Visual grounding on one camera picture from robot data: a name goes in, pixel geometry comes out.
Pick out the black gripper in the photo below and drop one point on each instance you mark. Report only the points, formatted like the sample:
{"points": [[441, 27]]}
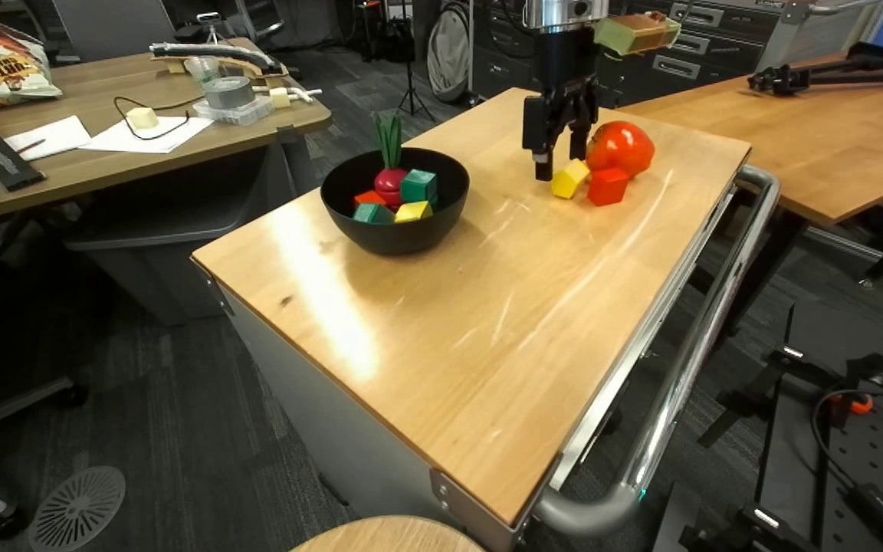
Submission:
{"points": [[568, 62]]}

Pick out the pale yellow wooden block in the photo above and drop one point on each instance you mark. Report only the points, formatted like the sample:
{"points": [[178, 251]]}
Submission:
{"points": [[572, 179]]}

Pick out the orange-red pepper toy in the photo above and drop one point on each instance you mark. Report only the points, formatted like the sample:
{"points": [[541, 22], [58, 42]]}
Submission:
{"points": [[621, 149]]}

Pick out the large orange wooden cube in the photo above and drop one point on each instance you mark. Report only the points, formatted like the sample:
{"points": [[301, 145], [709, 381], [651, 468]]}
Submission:
{"points": [[609, 185]]}

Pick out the green wooden cube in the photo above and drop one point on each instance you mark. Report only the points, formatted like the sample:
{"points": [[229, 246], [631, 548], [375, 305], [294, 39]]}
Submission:
{"points": [[371, 217], [418, 185]]}

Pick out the yellow wooden cube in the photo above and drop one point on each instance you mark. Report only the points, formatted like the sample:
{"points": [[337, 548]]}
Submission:
{"points": [[413, 213]]}

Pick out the red toy radish green leaves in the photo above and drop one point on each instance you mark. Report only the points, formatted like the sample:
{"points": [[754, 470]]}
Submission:
{"points": [[391, 181]]}

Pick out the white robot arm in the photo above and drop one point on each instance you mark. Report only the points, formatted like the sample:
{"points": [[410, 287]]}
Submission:
{"points": [[567, 12]]}

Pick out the black bowl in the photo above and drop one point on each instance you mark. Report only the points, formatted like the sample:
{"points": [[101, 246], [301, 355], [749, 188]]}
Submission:
{"points": [[391, 240]]}

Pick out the black cabinet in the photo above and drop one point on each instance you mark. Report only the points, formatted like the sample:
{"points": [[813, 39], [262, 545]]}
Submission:
{"points": [[505, 51]]}

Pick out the yellow green foam pad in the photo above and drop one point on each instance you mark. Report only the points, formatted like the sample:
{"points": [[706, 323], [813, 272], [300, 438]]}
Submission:
{"points": [[638, 35]]}

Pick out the round fan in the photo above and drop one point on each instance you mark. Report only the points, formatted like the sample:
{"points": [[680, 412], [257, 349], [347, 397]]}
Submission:
{"points": [[450, 51]]}

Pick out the long wooden table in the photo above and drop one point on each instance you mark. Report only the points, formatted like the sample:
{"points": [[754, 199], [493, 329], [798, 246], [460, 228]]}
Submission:
{"points": [[829, 155]]}

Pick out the white plastic connector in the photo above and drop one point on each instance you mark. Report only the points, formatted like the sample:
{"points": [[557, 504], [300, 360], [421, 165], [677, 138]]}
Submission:
{"points": [[289, 97]]}

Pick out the black tripod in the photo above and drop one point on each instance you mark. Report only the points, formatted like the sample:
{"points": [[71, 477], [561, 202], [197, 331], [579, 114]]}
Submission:
{"points": [[842, 73]]}

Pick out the grey tape roll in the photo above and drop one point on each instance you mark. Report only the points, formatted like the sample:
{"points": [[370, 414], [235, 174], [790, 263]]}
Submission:
{"points": [[229, 99]]}

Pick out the metal tool cart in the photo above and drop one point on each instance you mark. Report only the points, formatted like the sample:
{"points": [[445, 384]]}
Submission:
{"points": [[307, 409]]}

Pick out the orange clamp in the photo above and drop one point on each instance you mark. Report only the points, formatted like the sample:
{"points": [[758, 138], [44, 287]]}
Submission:
{"points": [[853, 403]]}

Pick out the white paper sheet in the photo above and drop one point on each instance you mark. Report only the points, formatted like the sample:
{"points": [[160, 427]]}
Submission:
{"points": [[151, 137], [49, 138]]}

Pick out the small cream round object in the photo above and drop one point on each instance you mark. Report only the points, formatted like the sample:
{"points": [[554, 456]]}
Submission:
{"points": [[142, 121]]}

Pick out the round wooden stool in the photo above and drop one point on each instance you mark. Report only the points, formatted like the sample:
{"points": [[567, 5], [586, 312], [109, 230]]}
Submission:
{"points": [[391, 537]]}

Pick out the large grey office chair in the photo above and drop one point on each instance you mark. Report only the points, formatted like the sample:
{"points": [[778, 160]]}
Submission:
{"points": [[114, 27]]}

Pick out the wooden office desk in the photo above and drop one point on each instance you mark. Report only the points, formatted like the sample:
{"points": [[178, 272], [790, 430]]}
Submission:
{"points": [[106, 176]]}

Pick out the chips bag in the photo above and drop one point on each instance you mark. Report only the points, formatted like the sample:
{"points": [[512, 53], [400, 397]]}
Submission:
{"points": [[9, 73]]}

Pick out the round grey floor grate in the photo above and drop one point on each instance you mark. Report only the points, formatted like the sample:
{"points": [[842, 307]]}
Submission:
{"points": [[76, 510]]}

